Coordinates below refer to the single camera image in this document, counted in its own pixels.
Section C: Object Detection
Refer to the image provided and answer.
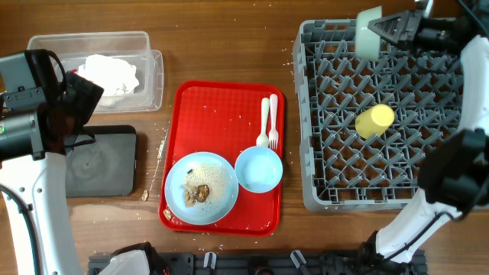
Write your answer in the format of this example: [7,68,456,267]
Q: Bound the green bowl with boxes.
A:
[355,6,382,62]

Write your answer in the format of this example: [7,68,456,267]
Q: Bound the white napkin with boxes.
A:
[77,54,140,96]

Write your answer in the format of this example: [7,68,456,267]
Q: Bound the yellow cup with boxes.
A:
[355,104,395,139]

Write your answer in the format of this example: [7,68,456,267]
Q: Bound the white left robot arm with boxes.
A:
[1,49,103,274]

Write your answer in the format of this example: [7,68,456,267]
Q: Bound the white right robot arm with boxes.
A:
[355,1,488,274]

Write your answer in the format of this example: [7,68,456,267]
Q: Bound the clear plastic waste bin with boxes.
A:
[28,31,164,113]

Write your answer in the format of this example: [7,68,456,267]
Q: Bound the black waste tray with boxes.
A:
[66,125,138,198]

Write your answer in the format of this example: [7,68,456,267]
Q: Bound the grey dishwasher rack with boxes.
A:
[293,19,464,213]

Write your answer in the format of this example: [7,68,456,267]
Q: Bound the food crumb on table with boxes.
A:
[141,189,149,202]

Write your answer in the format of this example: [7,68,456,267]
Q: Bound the food crumb on tray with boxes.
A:
[163,209,173,221]

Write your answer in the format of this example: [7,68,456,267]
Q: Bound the red plastic tray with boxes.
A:
[158,80,286,237]

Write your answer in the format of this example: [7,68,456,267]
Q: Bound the light blue plate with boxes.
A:
[164,152,239,225]

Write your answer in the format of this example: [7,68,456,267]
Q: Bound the food scraps on plate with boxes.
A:
[181,168,210,208]

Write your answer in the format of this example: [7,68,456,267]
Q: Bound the white plastic fork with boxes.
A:
[269,94,279,150]

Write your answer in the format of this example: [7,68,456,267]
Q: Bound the white plastic spoon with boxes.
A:
[256,98,270,147]

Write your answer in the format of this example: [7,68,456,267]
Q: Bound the light blue bowl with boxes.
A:
[235,146,283,193]

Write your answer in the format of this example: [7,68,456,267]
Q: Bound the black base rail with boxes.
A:
[87,248,429,275]

